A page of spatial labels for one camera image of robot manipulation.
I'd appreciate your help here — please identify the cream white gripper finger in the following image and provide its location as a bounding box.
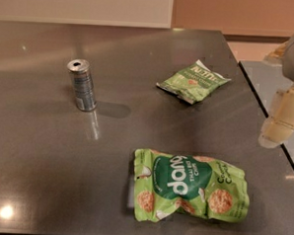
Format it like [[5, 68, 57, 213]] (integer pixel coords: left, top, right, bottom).
[[258, 85, 294, 149]]

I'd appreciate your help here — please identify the green potato chip bag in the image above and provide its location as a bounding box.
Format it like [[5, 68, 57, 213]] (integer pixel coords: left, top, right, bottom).
[[157, 60, 230, 104]]

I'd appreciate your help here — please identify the green rice chip bag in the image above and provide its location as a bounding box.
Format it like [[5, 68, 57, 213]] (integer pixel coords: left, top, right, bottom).
[[133, 149, 250, 223]]

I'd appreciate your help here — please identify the silver blue drink can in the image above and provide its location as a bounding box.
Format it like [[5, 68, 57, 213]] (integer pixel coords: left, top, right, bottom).
[[67, 59, 97, 112]]

